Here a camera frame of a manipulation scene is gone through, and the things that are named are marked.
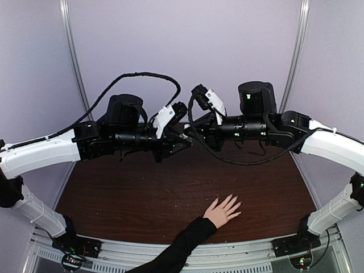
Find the glitter nail polish bottle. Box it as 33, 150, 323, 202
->
181, 123, 192, 140

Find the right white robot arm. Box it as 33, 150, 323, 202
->
184, 81, 363, 251

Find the black sleeved forearm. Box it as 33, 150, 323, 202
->
128, 217, 217, 273

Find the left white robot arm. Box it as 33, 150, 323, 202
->
1, 94, 191, 253

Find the person's bare hand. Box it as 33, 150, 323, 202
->
203, 195, 242, 229

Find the right round circuit board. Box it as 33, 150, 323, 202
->
289, 253, 313, 271

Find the round circuit board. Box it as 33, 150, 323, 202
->
61, 254, 86, 271
289, 253, 313, 271

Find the left round circuit board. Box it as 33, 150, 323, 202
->
61, 254, 86, 271

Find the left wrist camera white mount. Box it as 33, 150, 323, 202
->
152, 105, 175, 139

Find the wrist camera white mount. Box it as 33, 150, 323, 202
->
152, 105, 175, 139
191, 84, 227, 125

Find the left black sleeved cable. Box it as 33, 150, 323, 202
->
5, 72, 182, 150

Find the black sleeved cable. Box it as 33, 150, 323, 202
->
5, 72, 182, 150
187, 95, 330, 166

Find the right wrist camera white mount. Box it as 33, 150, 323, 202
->
191, 84, 227, 125

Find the right black sleeved cable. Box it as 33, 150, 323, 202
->
187, 95, 330, 166

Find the aluminium front rail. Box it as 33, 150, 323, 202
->
22, 227, 351, 272

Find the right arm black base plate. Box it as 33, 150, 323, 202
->
272, 235, 321, 257

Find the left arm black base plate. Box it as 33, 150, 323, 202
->
52, 236, 102, 258

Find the left aluminium frame post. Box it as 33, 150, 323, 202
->
59, 0, 90, 113

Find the aluminium frame post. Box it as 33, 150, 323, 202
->
279, 0, 310, 113
59, 0, 90, 113

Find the right aluminium frame post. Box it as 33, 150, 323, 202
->
279, 0, 310, 113

